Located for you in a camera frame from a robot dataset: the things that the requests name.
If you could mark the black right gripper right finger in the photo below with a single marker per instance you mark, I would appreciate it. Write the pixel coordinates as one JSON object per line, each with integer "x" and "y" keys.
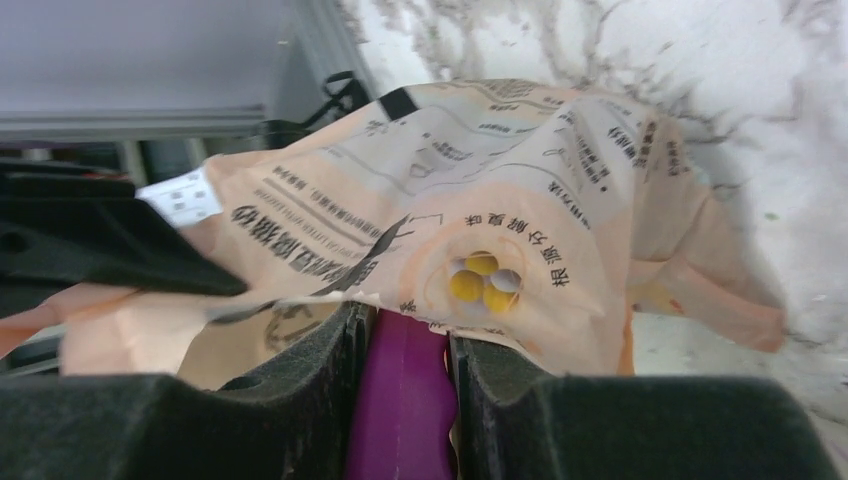
{"x": 516, "y": 421}

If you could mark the magenta plastic litter scoop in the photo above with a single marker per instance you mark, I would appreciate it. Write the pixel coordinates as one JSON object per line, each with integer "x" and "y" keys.
{"x": 406, "y": 405}

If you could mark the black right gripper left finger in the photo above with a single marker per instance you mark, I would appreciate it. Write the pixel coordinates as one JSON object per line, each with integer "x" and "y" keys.
{"x": 289, "y": 418}

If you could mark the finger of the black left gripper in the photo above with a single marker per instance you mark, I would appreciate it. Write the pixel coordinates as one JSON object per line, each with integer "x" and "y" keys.
{"x": 58, "y": 232}

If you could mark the orange cat litter bag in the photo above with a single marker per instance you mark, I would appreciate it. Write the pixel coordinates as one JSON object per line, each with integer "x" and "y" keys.
{"x": 538, "y": 218}

